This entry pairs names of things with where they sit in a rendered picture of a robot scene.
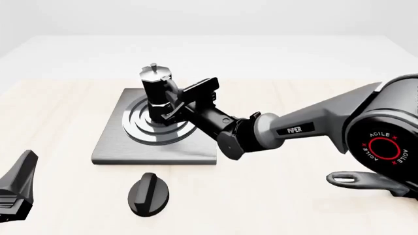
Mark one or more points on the round black stove knob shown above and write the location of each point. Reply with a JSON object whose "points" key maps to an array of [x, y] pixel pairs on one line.
{"points": [[148, 195]]}

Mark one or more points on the flat black stove plate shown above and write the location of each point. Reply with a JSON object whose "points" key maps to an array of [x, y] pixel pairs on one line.
{"points": [[107, 149]]}

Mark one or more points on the grey and black right robot arm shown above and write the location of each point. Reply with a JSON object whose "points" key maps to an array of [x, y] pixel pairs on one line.
{"points": [[303, 124]]}

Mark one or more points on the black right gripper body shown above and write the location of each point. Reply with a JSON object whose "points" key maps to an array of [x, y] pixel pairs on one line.
{"points": [[189, 111]]}

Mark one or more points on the silver and black moka pot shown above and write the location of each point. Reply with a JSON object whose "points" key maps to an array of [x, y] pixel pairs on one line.
{"points": [[155, 91]]}

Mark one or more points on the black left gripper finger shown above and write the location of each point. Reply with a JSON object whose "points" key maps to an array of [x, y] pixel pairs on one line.
{"points": [[23, 176]]}

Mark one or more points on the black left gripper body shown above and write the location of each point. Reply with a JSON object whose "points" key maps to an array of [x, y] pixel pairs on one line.
{"points": [[14, 210]]}

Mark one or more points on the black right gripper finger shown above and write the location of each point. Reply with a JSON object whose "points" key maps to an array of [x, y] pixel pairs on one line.
{"points": [[168, 117], [174, 96]]}

